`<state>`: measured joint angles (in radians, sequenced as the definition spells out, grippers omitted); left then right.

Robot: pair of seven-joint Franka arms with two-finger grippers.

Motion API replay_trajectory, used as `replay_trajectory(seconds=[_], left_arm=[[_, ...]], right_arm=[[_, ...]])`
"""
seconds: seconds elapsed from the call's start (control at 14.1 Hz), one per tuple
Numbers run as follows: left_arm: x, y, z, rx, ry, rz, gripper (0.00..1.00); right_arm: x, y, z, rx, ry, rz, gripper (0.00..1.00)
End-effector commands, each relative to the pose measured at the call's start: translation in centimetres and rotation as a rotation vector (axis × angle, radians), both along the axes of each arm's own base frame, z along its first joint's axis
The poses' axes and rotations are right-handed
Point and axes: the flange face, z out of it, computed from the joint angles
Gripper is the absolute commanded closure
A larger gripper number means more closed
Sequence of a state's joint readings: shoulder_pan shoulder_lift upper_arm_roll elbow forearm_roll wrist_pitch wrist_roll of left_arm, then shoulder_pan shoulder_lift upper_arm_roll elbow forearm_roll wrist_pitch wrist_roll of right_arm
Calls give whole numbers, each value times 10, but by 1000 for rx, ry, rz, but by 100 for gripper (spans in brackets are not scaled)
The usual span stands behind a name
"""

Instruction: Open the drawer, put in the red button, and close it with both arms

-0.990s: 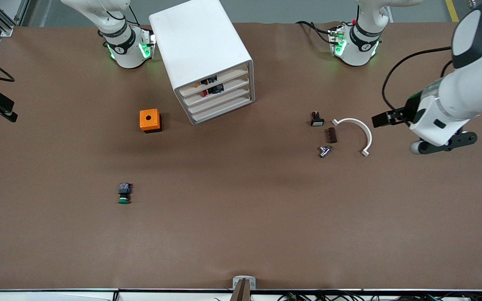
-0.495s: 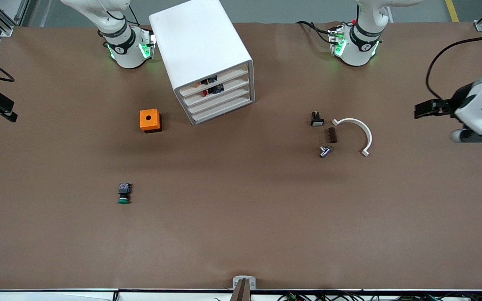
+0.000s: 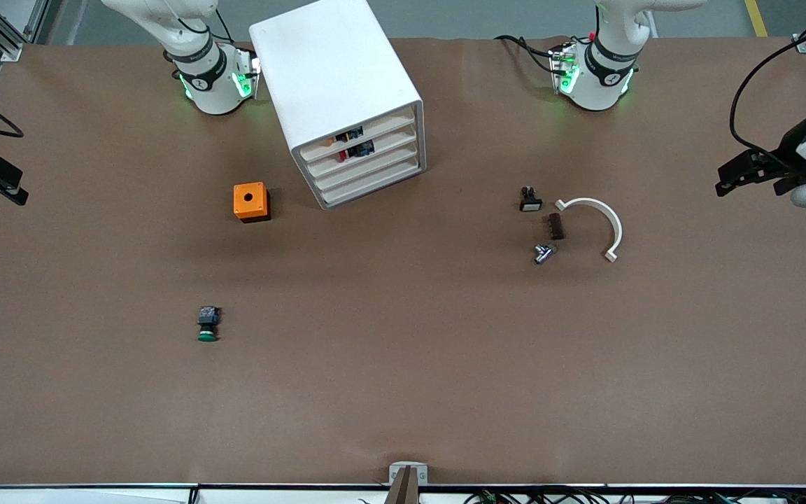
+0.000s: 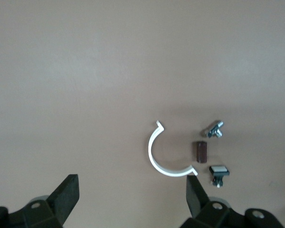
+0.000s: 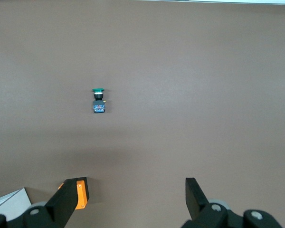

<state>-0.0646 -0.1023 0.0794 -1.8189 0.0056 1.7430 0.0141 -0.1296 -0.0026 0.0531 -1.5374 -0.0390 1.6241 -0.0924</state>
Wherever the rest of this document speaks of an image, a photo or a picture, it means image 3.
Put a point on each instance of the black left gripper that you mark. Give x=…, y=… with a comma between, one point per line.
x=785, y=152

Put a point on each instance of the red push button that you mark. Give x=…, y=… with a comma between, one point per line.
x=359, y=149

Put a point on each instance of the white plastic drawer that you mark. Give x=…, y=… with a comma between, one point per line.
x=389, y=142
x=389, y=157
x=389, y=173
x=389, y=126

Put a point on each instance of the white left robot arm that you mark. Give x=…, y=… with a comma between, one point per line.
x=602, y=77

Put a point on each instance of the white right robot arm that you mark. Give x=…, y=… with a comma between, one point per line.
x=210, y=77

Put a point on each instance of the green push button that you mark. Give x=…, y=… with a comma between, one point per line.
x=208, y=323

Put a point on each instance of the white drawer cabinet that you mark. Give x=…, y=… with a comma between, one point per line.
x=333, y=70

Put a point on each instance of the orange blue button part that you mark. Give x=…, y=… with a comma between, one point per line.
x=350, y=133

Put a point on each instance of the brown terminal block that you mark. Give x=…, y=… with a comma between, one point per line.
x=553, y=226

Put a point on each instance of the orange box with hole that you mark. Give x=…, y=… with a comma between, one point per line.
x=249, y=201

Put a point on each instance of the white curved plastic bracket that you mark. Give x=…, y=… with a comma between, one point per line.
x=613, y=220

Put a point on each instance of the silver metal key switch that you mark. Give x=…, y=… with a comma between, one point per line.
x=543, y=253

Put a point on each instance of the black white push switch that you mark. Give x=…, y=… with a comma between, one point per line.
x=529, y=201

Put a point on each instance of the white table edge rail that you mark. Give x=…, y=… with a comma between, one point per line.
x=165, y=493

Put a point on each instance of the grey metal table bracket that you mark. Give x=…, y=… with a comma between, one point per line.
x=408, y=474

